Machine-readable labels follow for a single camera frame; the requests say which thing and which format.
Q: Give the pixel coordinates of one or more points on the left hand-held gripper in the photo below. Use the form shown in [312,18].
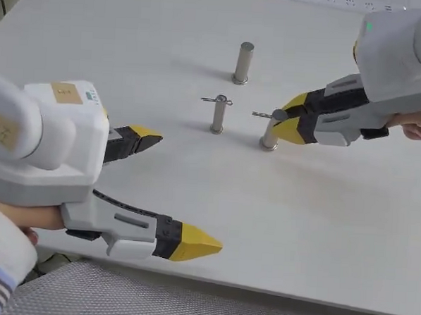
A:
[55,149]

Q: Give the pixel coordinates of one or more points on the person's right hand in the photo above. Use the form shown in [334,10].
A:
[415,127]

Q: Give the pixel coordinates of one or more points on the silver cotter pin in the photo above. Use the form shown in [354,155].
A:
[262,114]
[208,99]

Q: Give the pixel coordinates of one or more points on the white power strip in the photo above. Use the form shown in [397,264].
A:
[345,1]

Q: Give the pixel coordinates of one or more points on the metal pin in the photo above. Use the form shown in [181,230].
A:
[270,136]
[244,62]
[218,115]

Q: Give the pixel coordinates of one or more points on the person's left hand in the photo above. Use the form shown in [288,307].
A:
[30,218]

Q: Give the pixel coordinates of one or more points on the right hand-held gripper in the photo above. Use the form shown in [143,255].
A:
[395,58]

